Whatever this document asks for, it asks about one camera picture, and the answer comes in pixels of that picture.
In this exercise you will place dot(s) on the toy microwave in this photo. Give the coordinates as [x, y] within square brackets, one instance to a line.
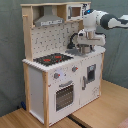
[75, 11]

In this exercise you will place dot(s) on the black stovetop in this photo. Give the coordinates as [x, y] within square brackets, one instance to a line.
[52, 59]

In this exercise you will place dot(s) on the grey toy sink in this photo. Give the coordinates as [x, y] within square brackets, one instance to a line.
[74, 52]

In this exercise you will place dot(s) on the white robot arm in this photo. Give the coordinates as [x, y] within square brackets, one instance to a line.
[92, 19]

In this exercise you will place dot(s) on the grey range hood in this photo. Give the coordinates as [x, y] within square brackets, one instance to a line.
[48, 18]

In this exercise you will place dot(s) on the small metal pot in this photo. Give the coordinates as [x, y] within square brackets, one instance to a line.
[84, 50]

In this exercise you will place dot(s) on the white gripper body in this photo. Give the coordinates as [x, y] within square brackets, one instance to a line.
[90, 38]

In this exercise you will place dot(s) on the stove knob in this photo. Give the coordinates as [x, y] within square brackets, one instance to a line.
[74, 69]
[56, 75]

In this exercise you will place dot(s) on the wooden toy kitchen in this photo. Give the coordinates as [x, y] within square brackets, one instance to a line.
[40, 84]

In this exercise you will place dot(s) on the toy dishwasher door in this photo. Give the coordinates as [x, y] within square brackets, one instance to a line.
[90, 79]

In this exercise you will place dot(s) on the black toy faucet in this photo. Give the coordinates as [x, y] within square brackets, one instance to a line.
[71, 45]

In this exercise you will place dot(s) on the left stove knob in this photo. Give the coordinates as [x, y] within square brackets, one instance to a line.
[56, 75]

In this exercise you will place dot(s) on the right stove knob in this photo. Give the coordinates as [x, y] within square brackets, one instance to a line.
[74, 69]

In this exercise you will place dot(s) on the toy oven door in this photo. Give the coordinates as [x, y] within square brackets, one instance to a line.
[65, 95]

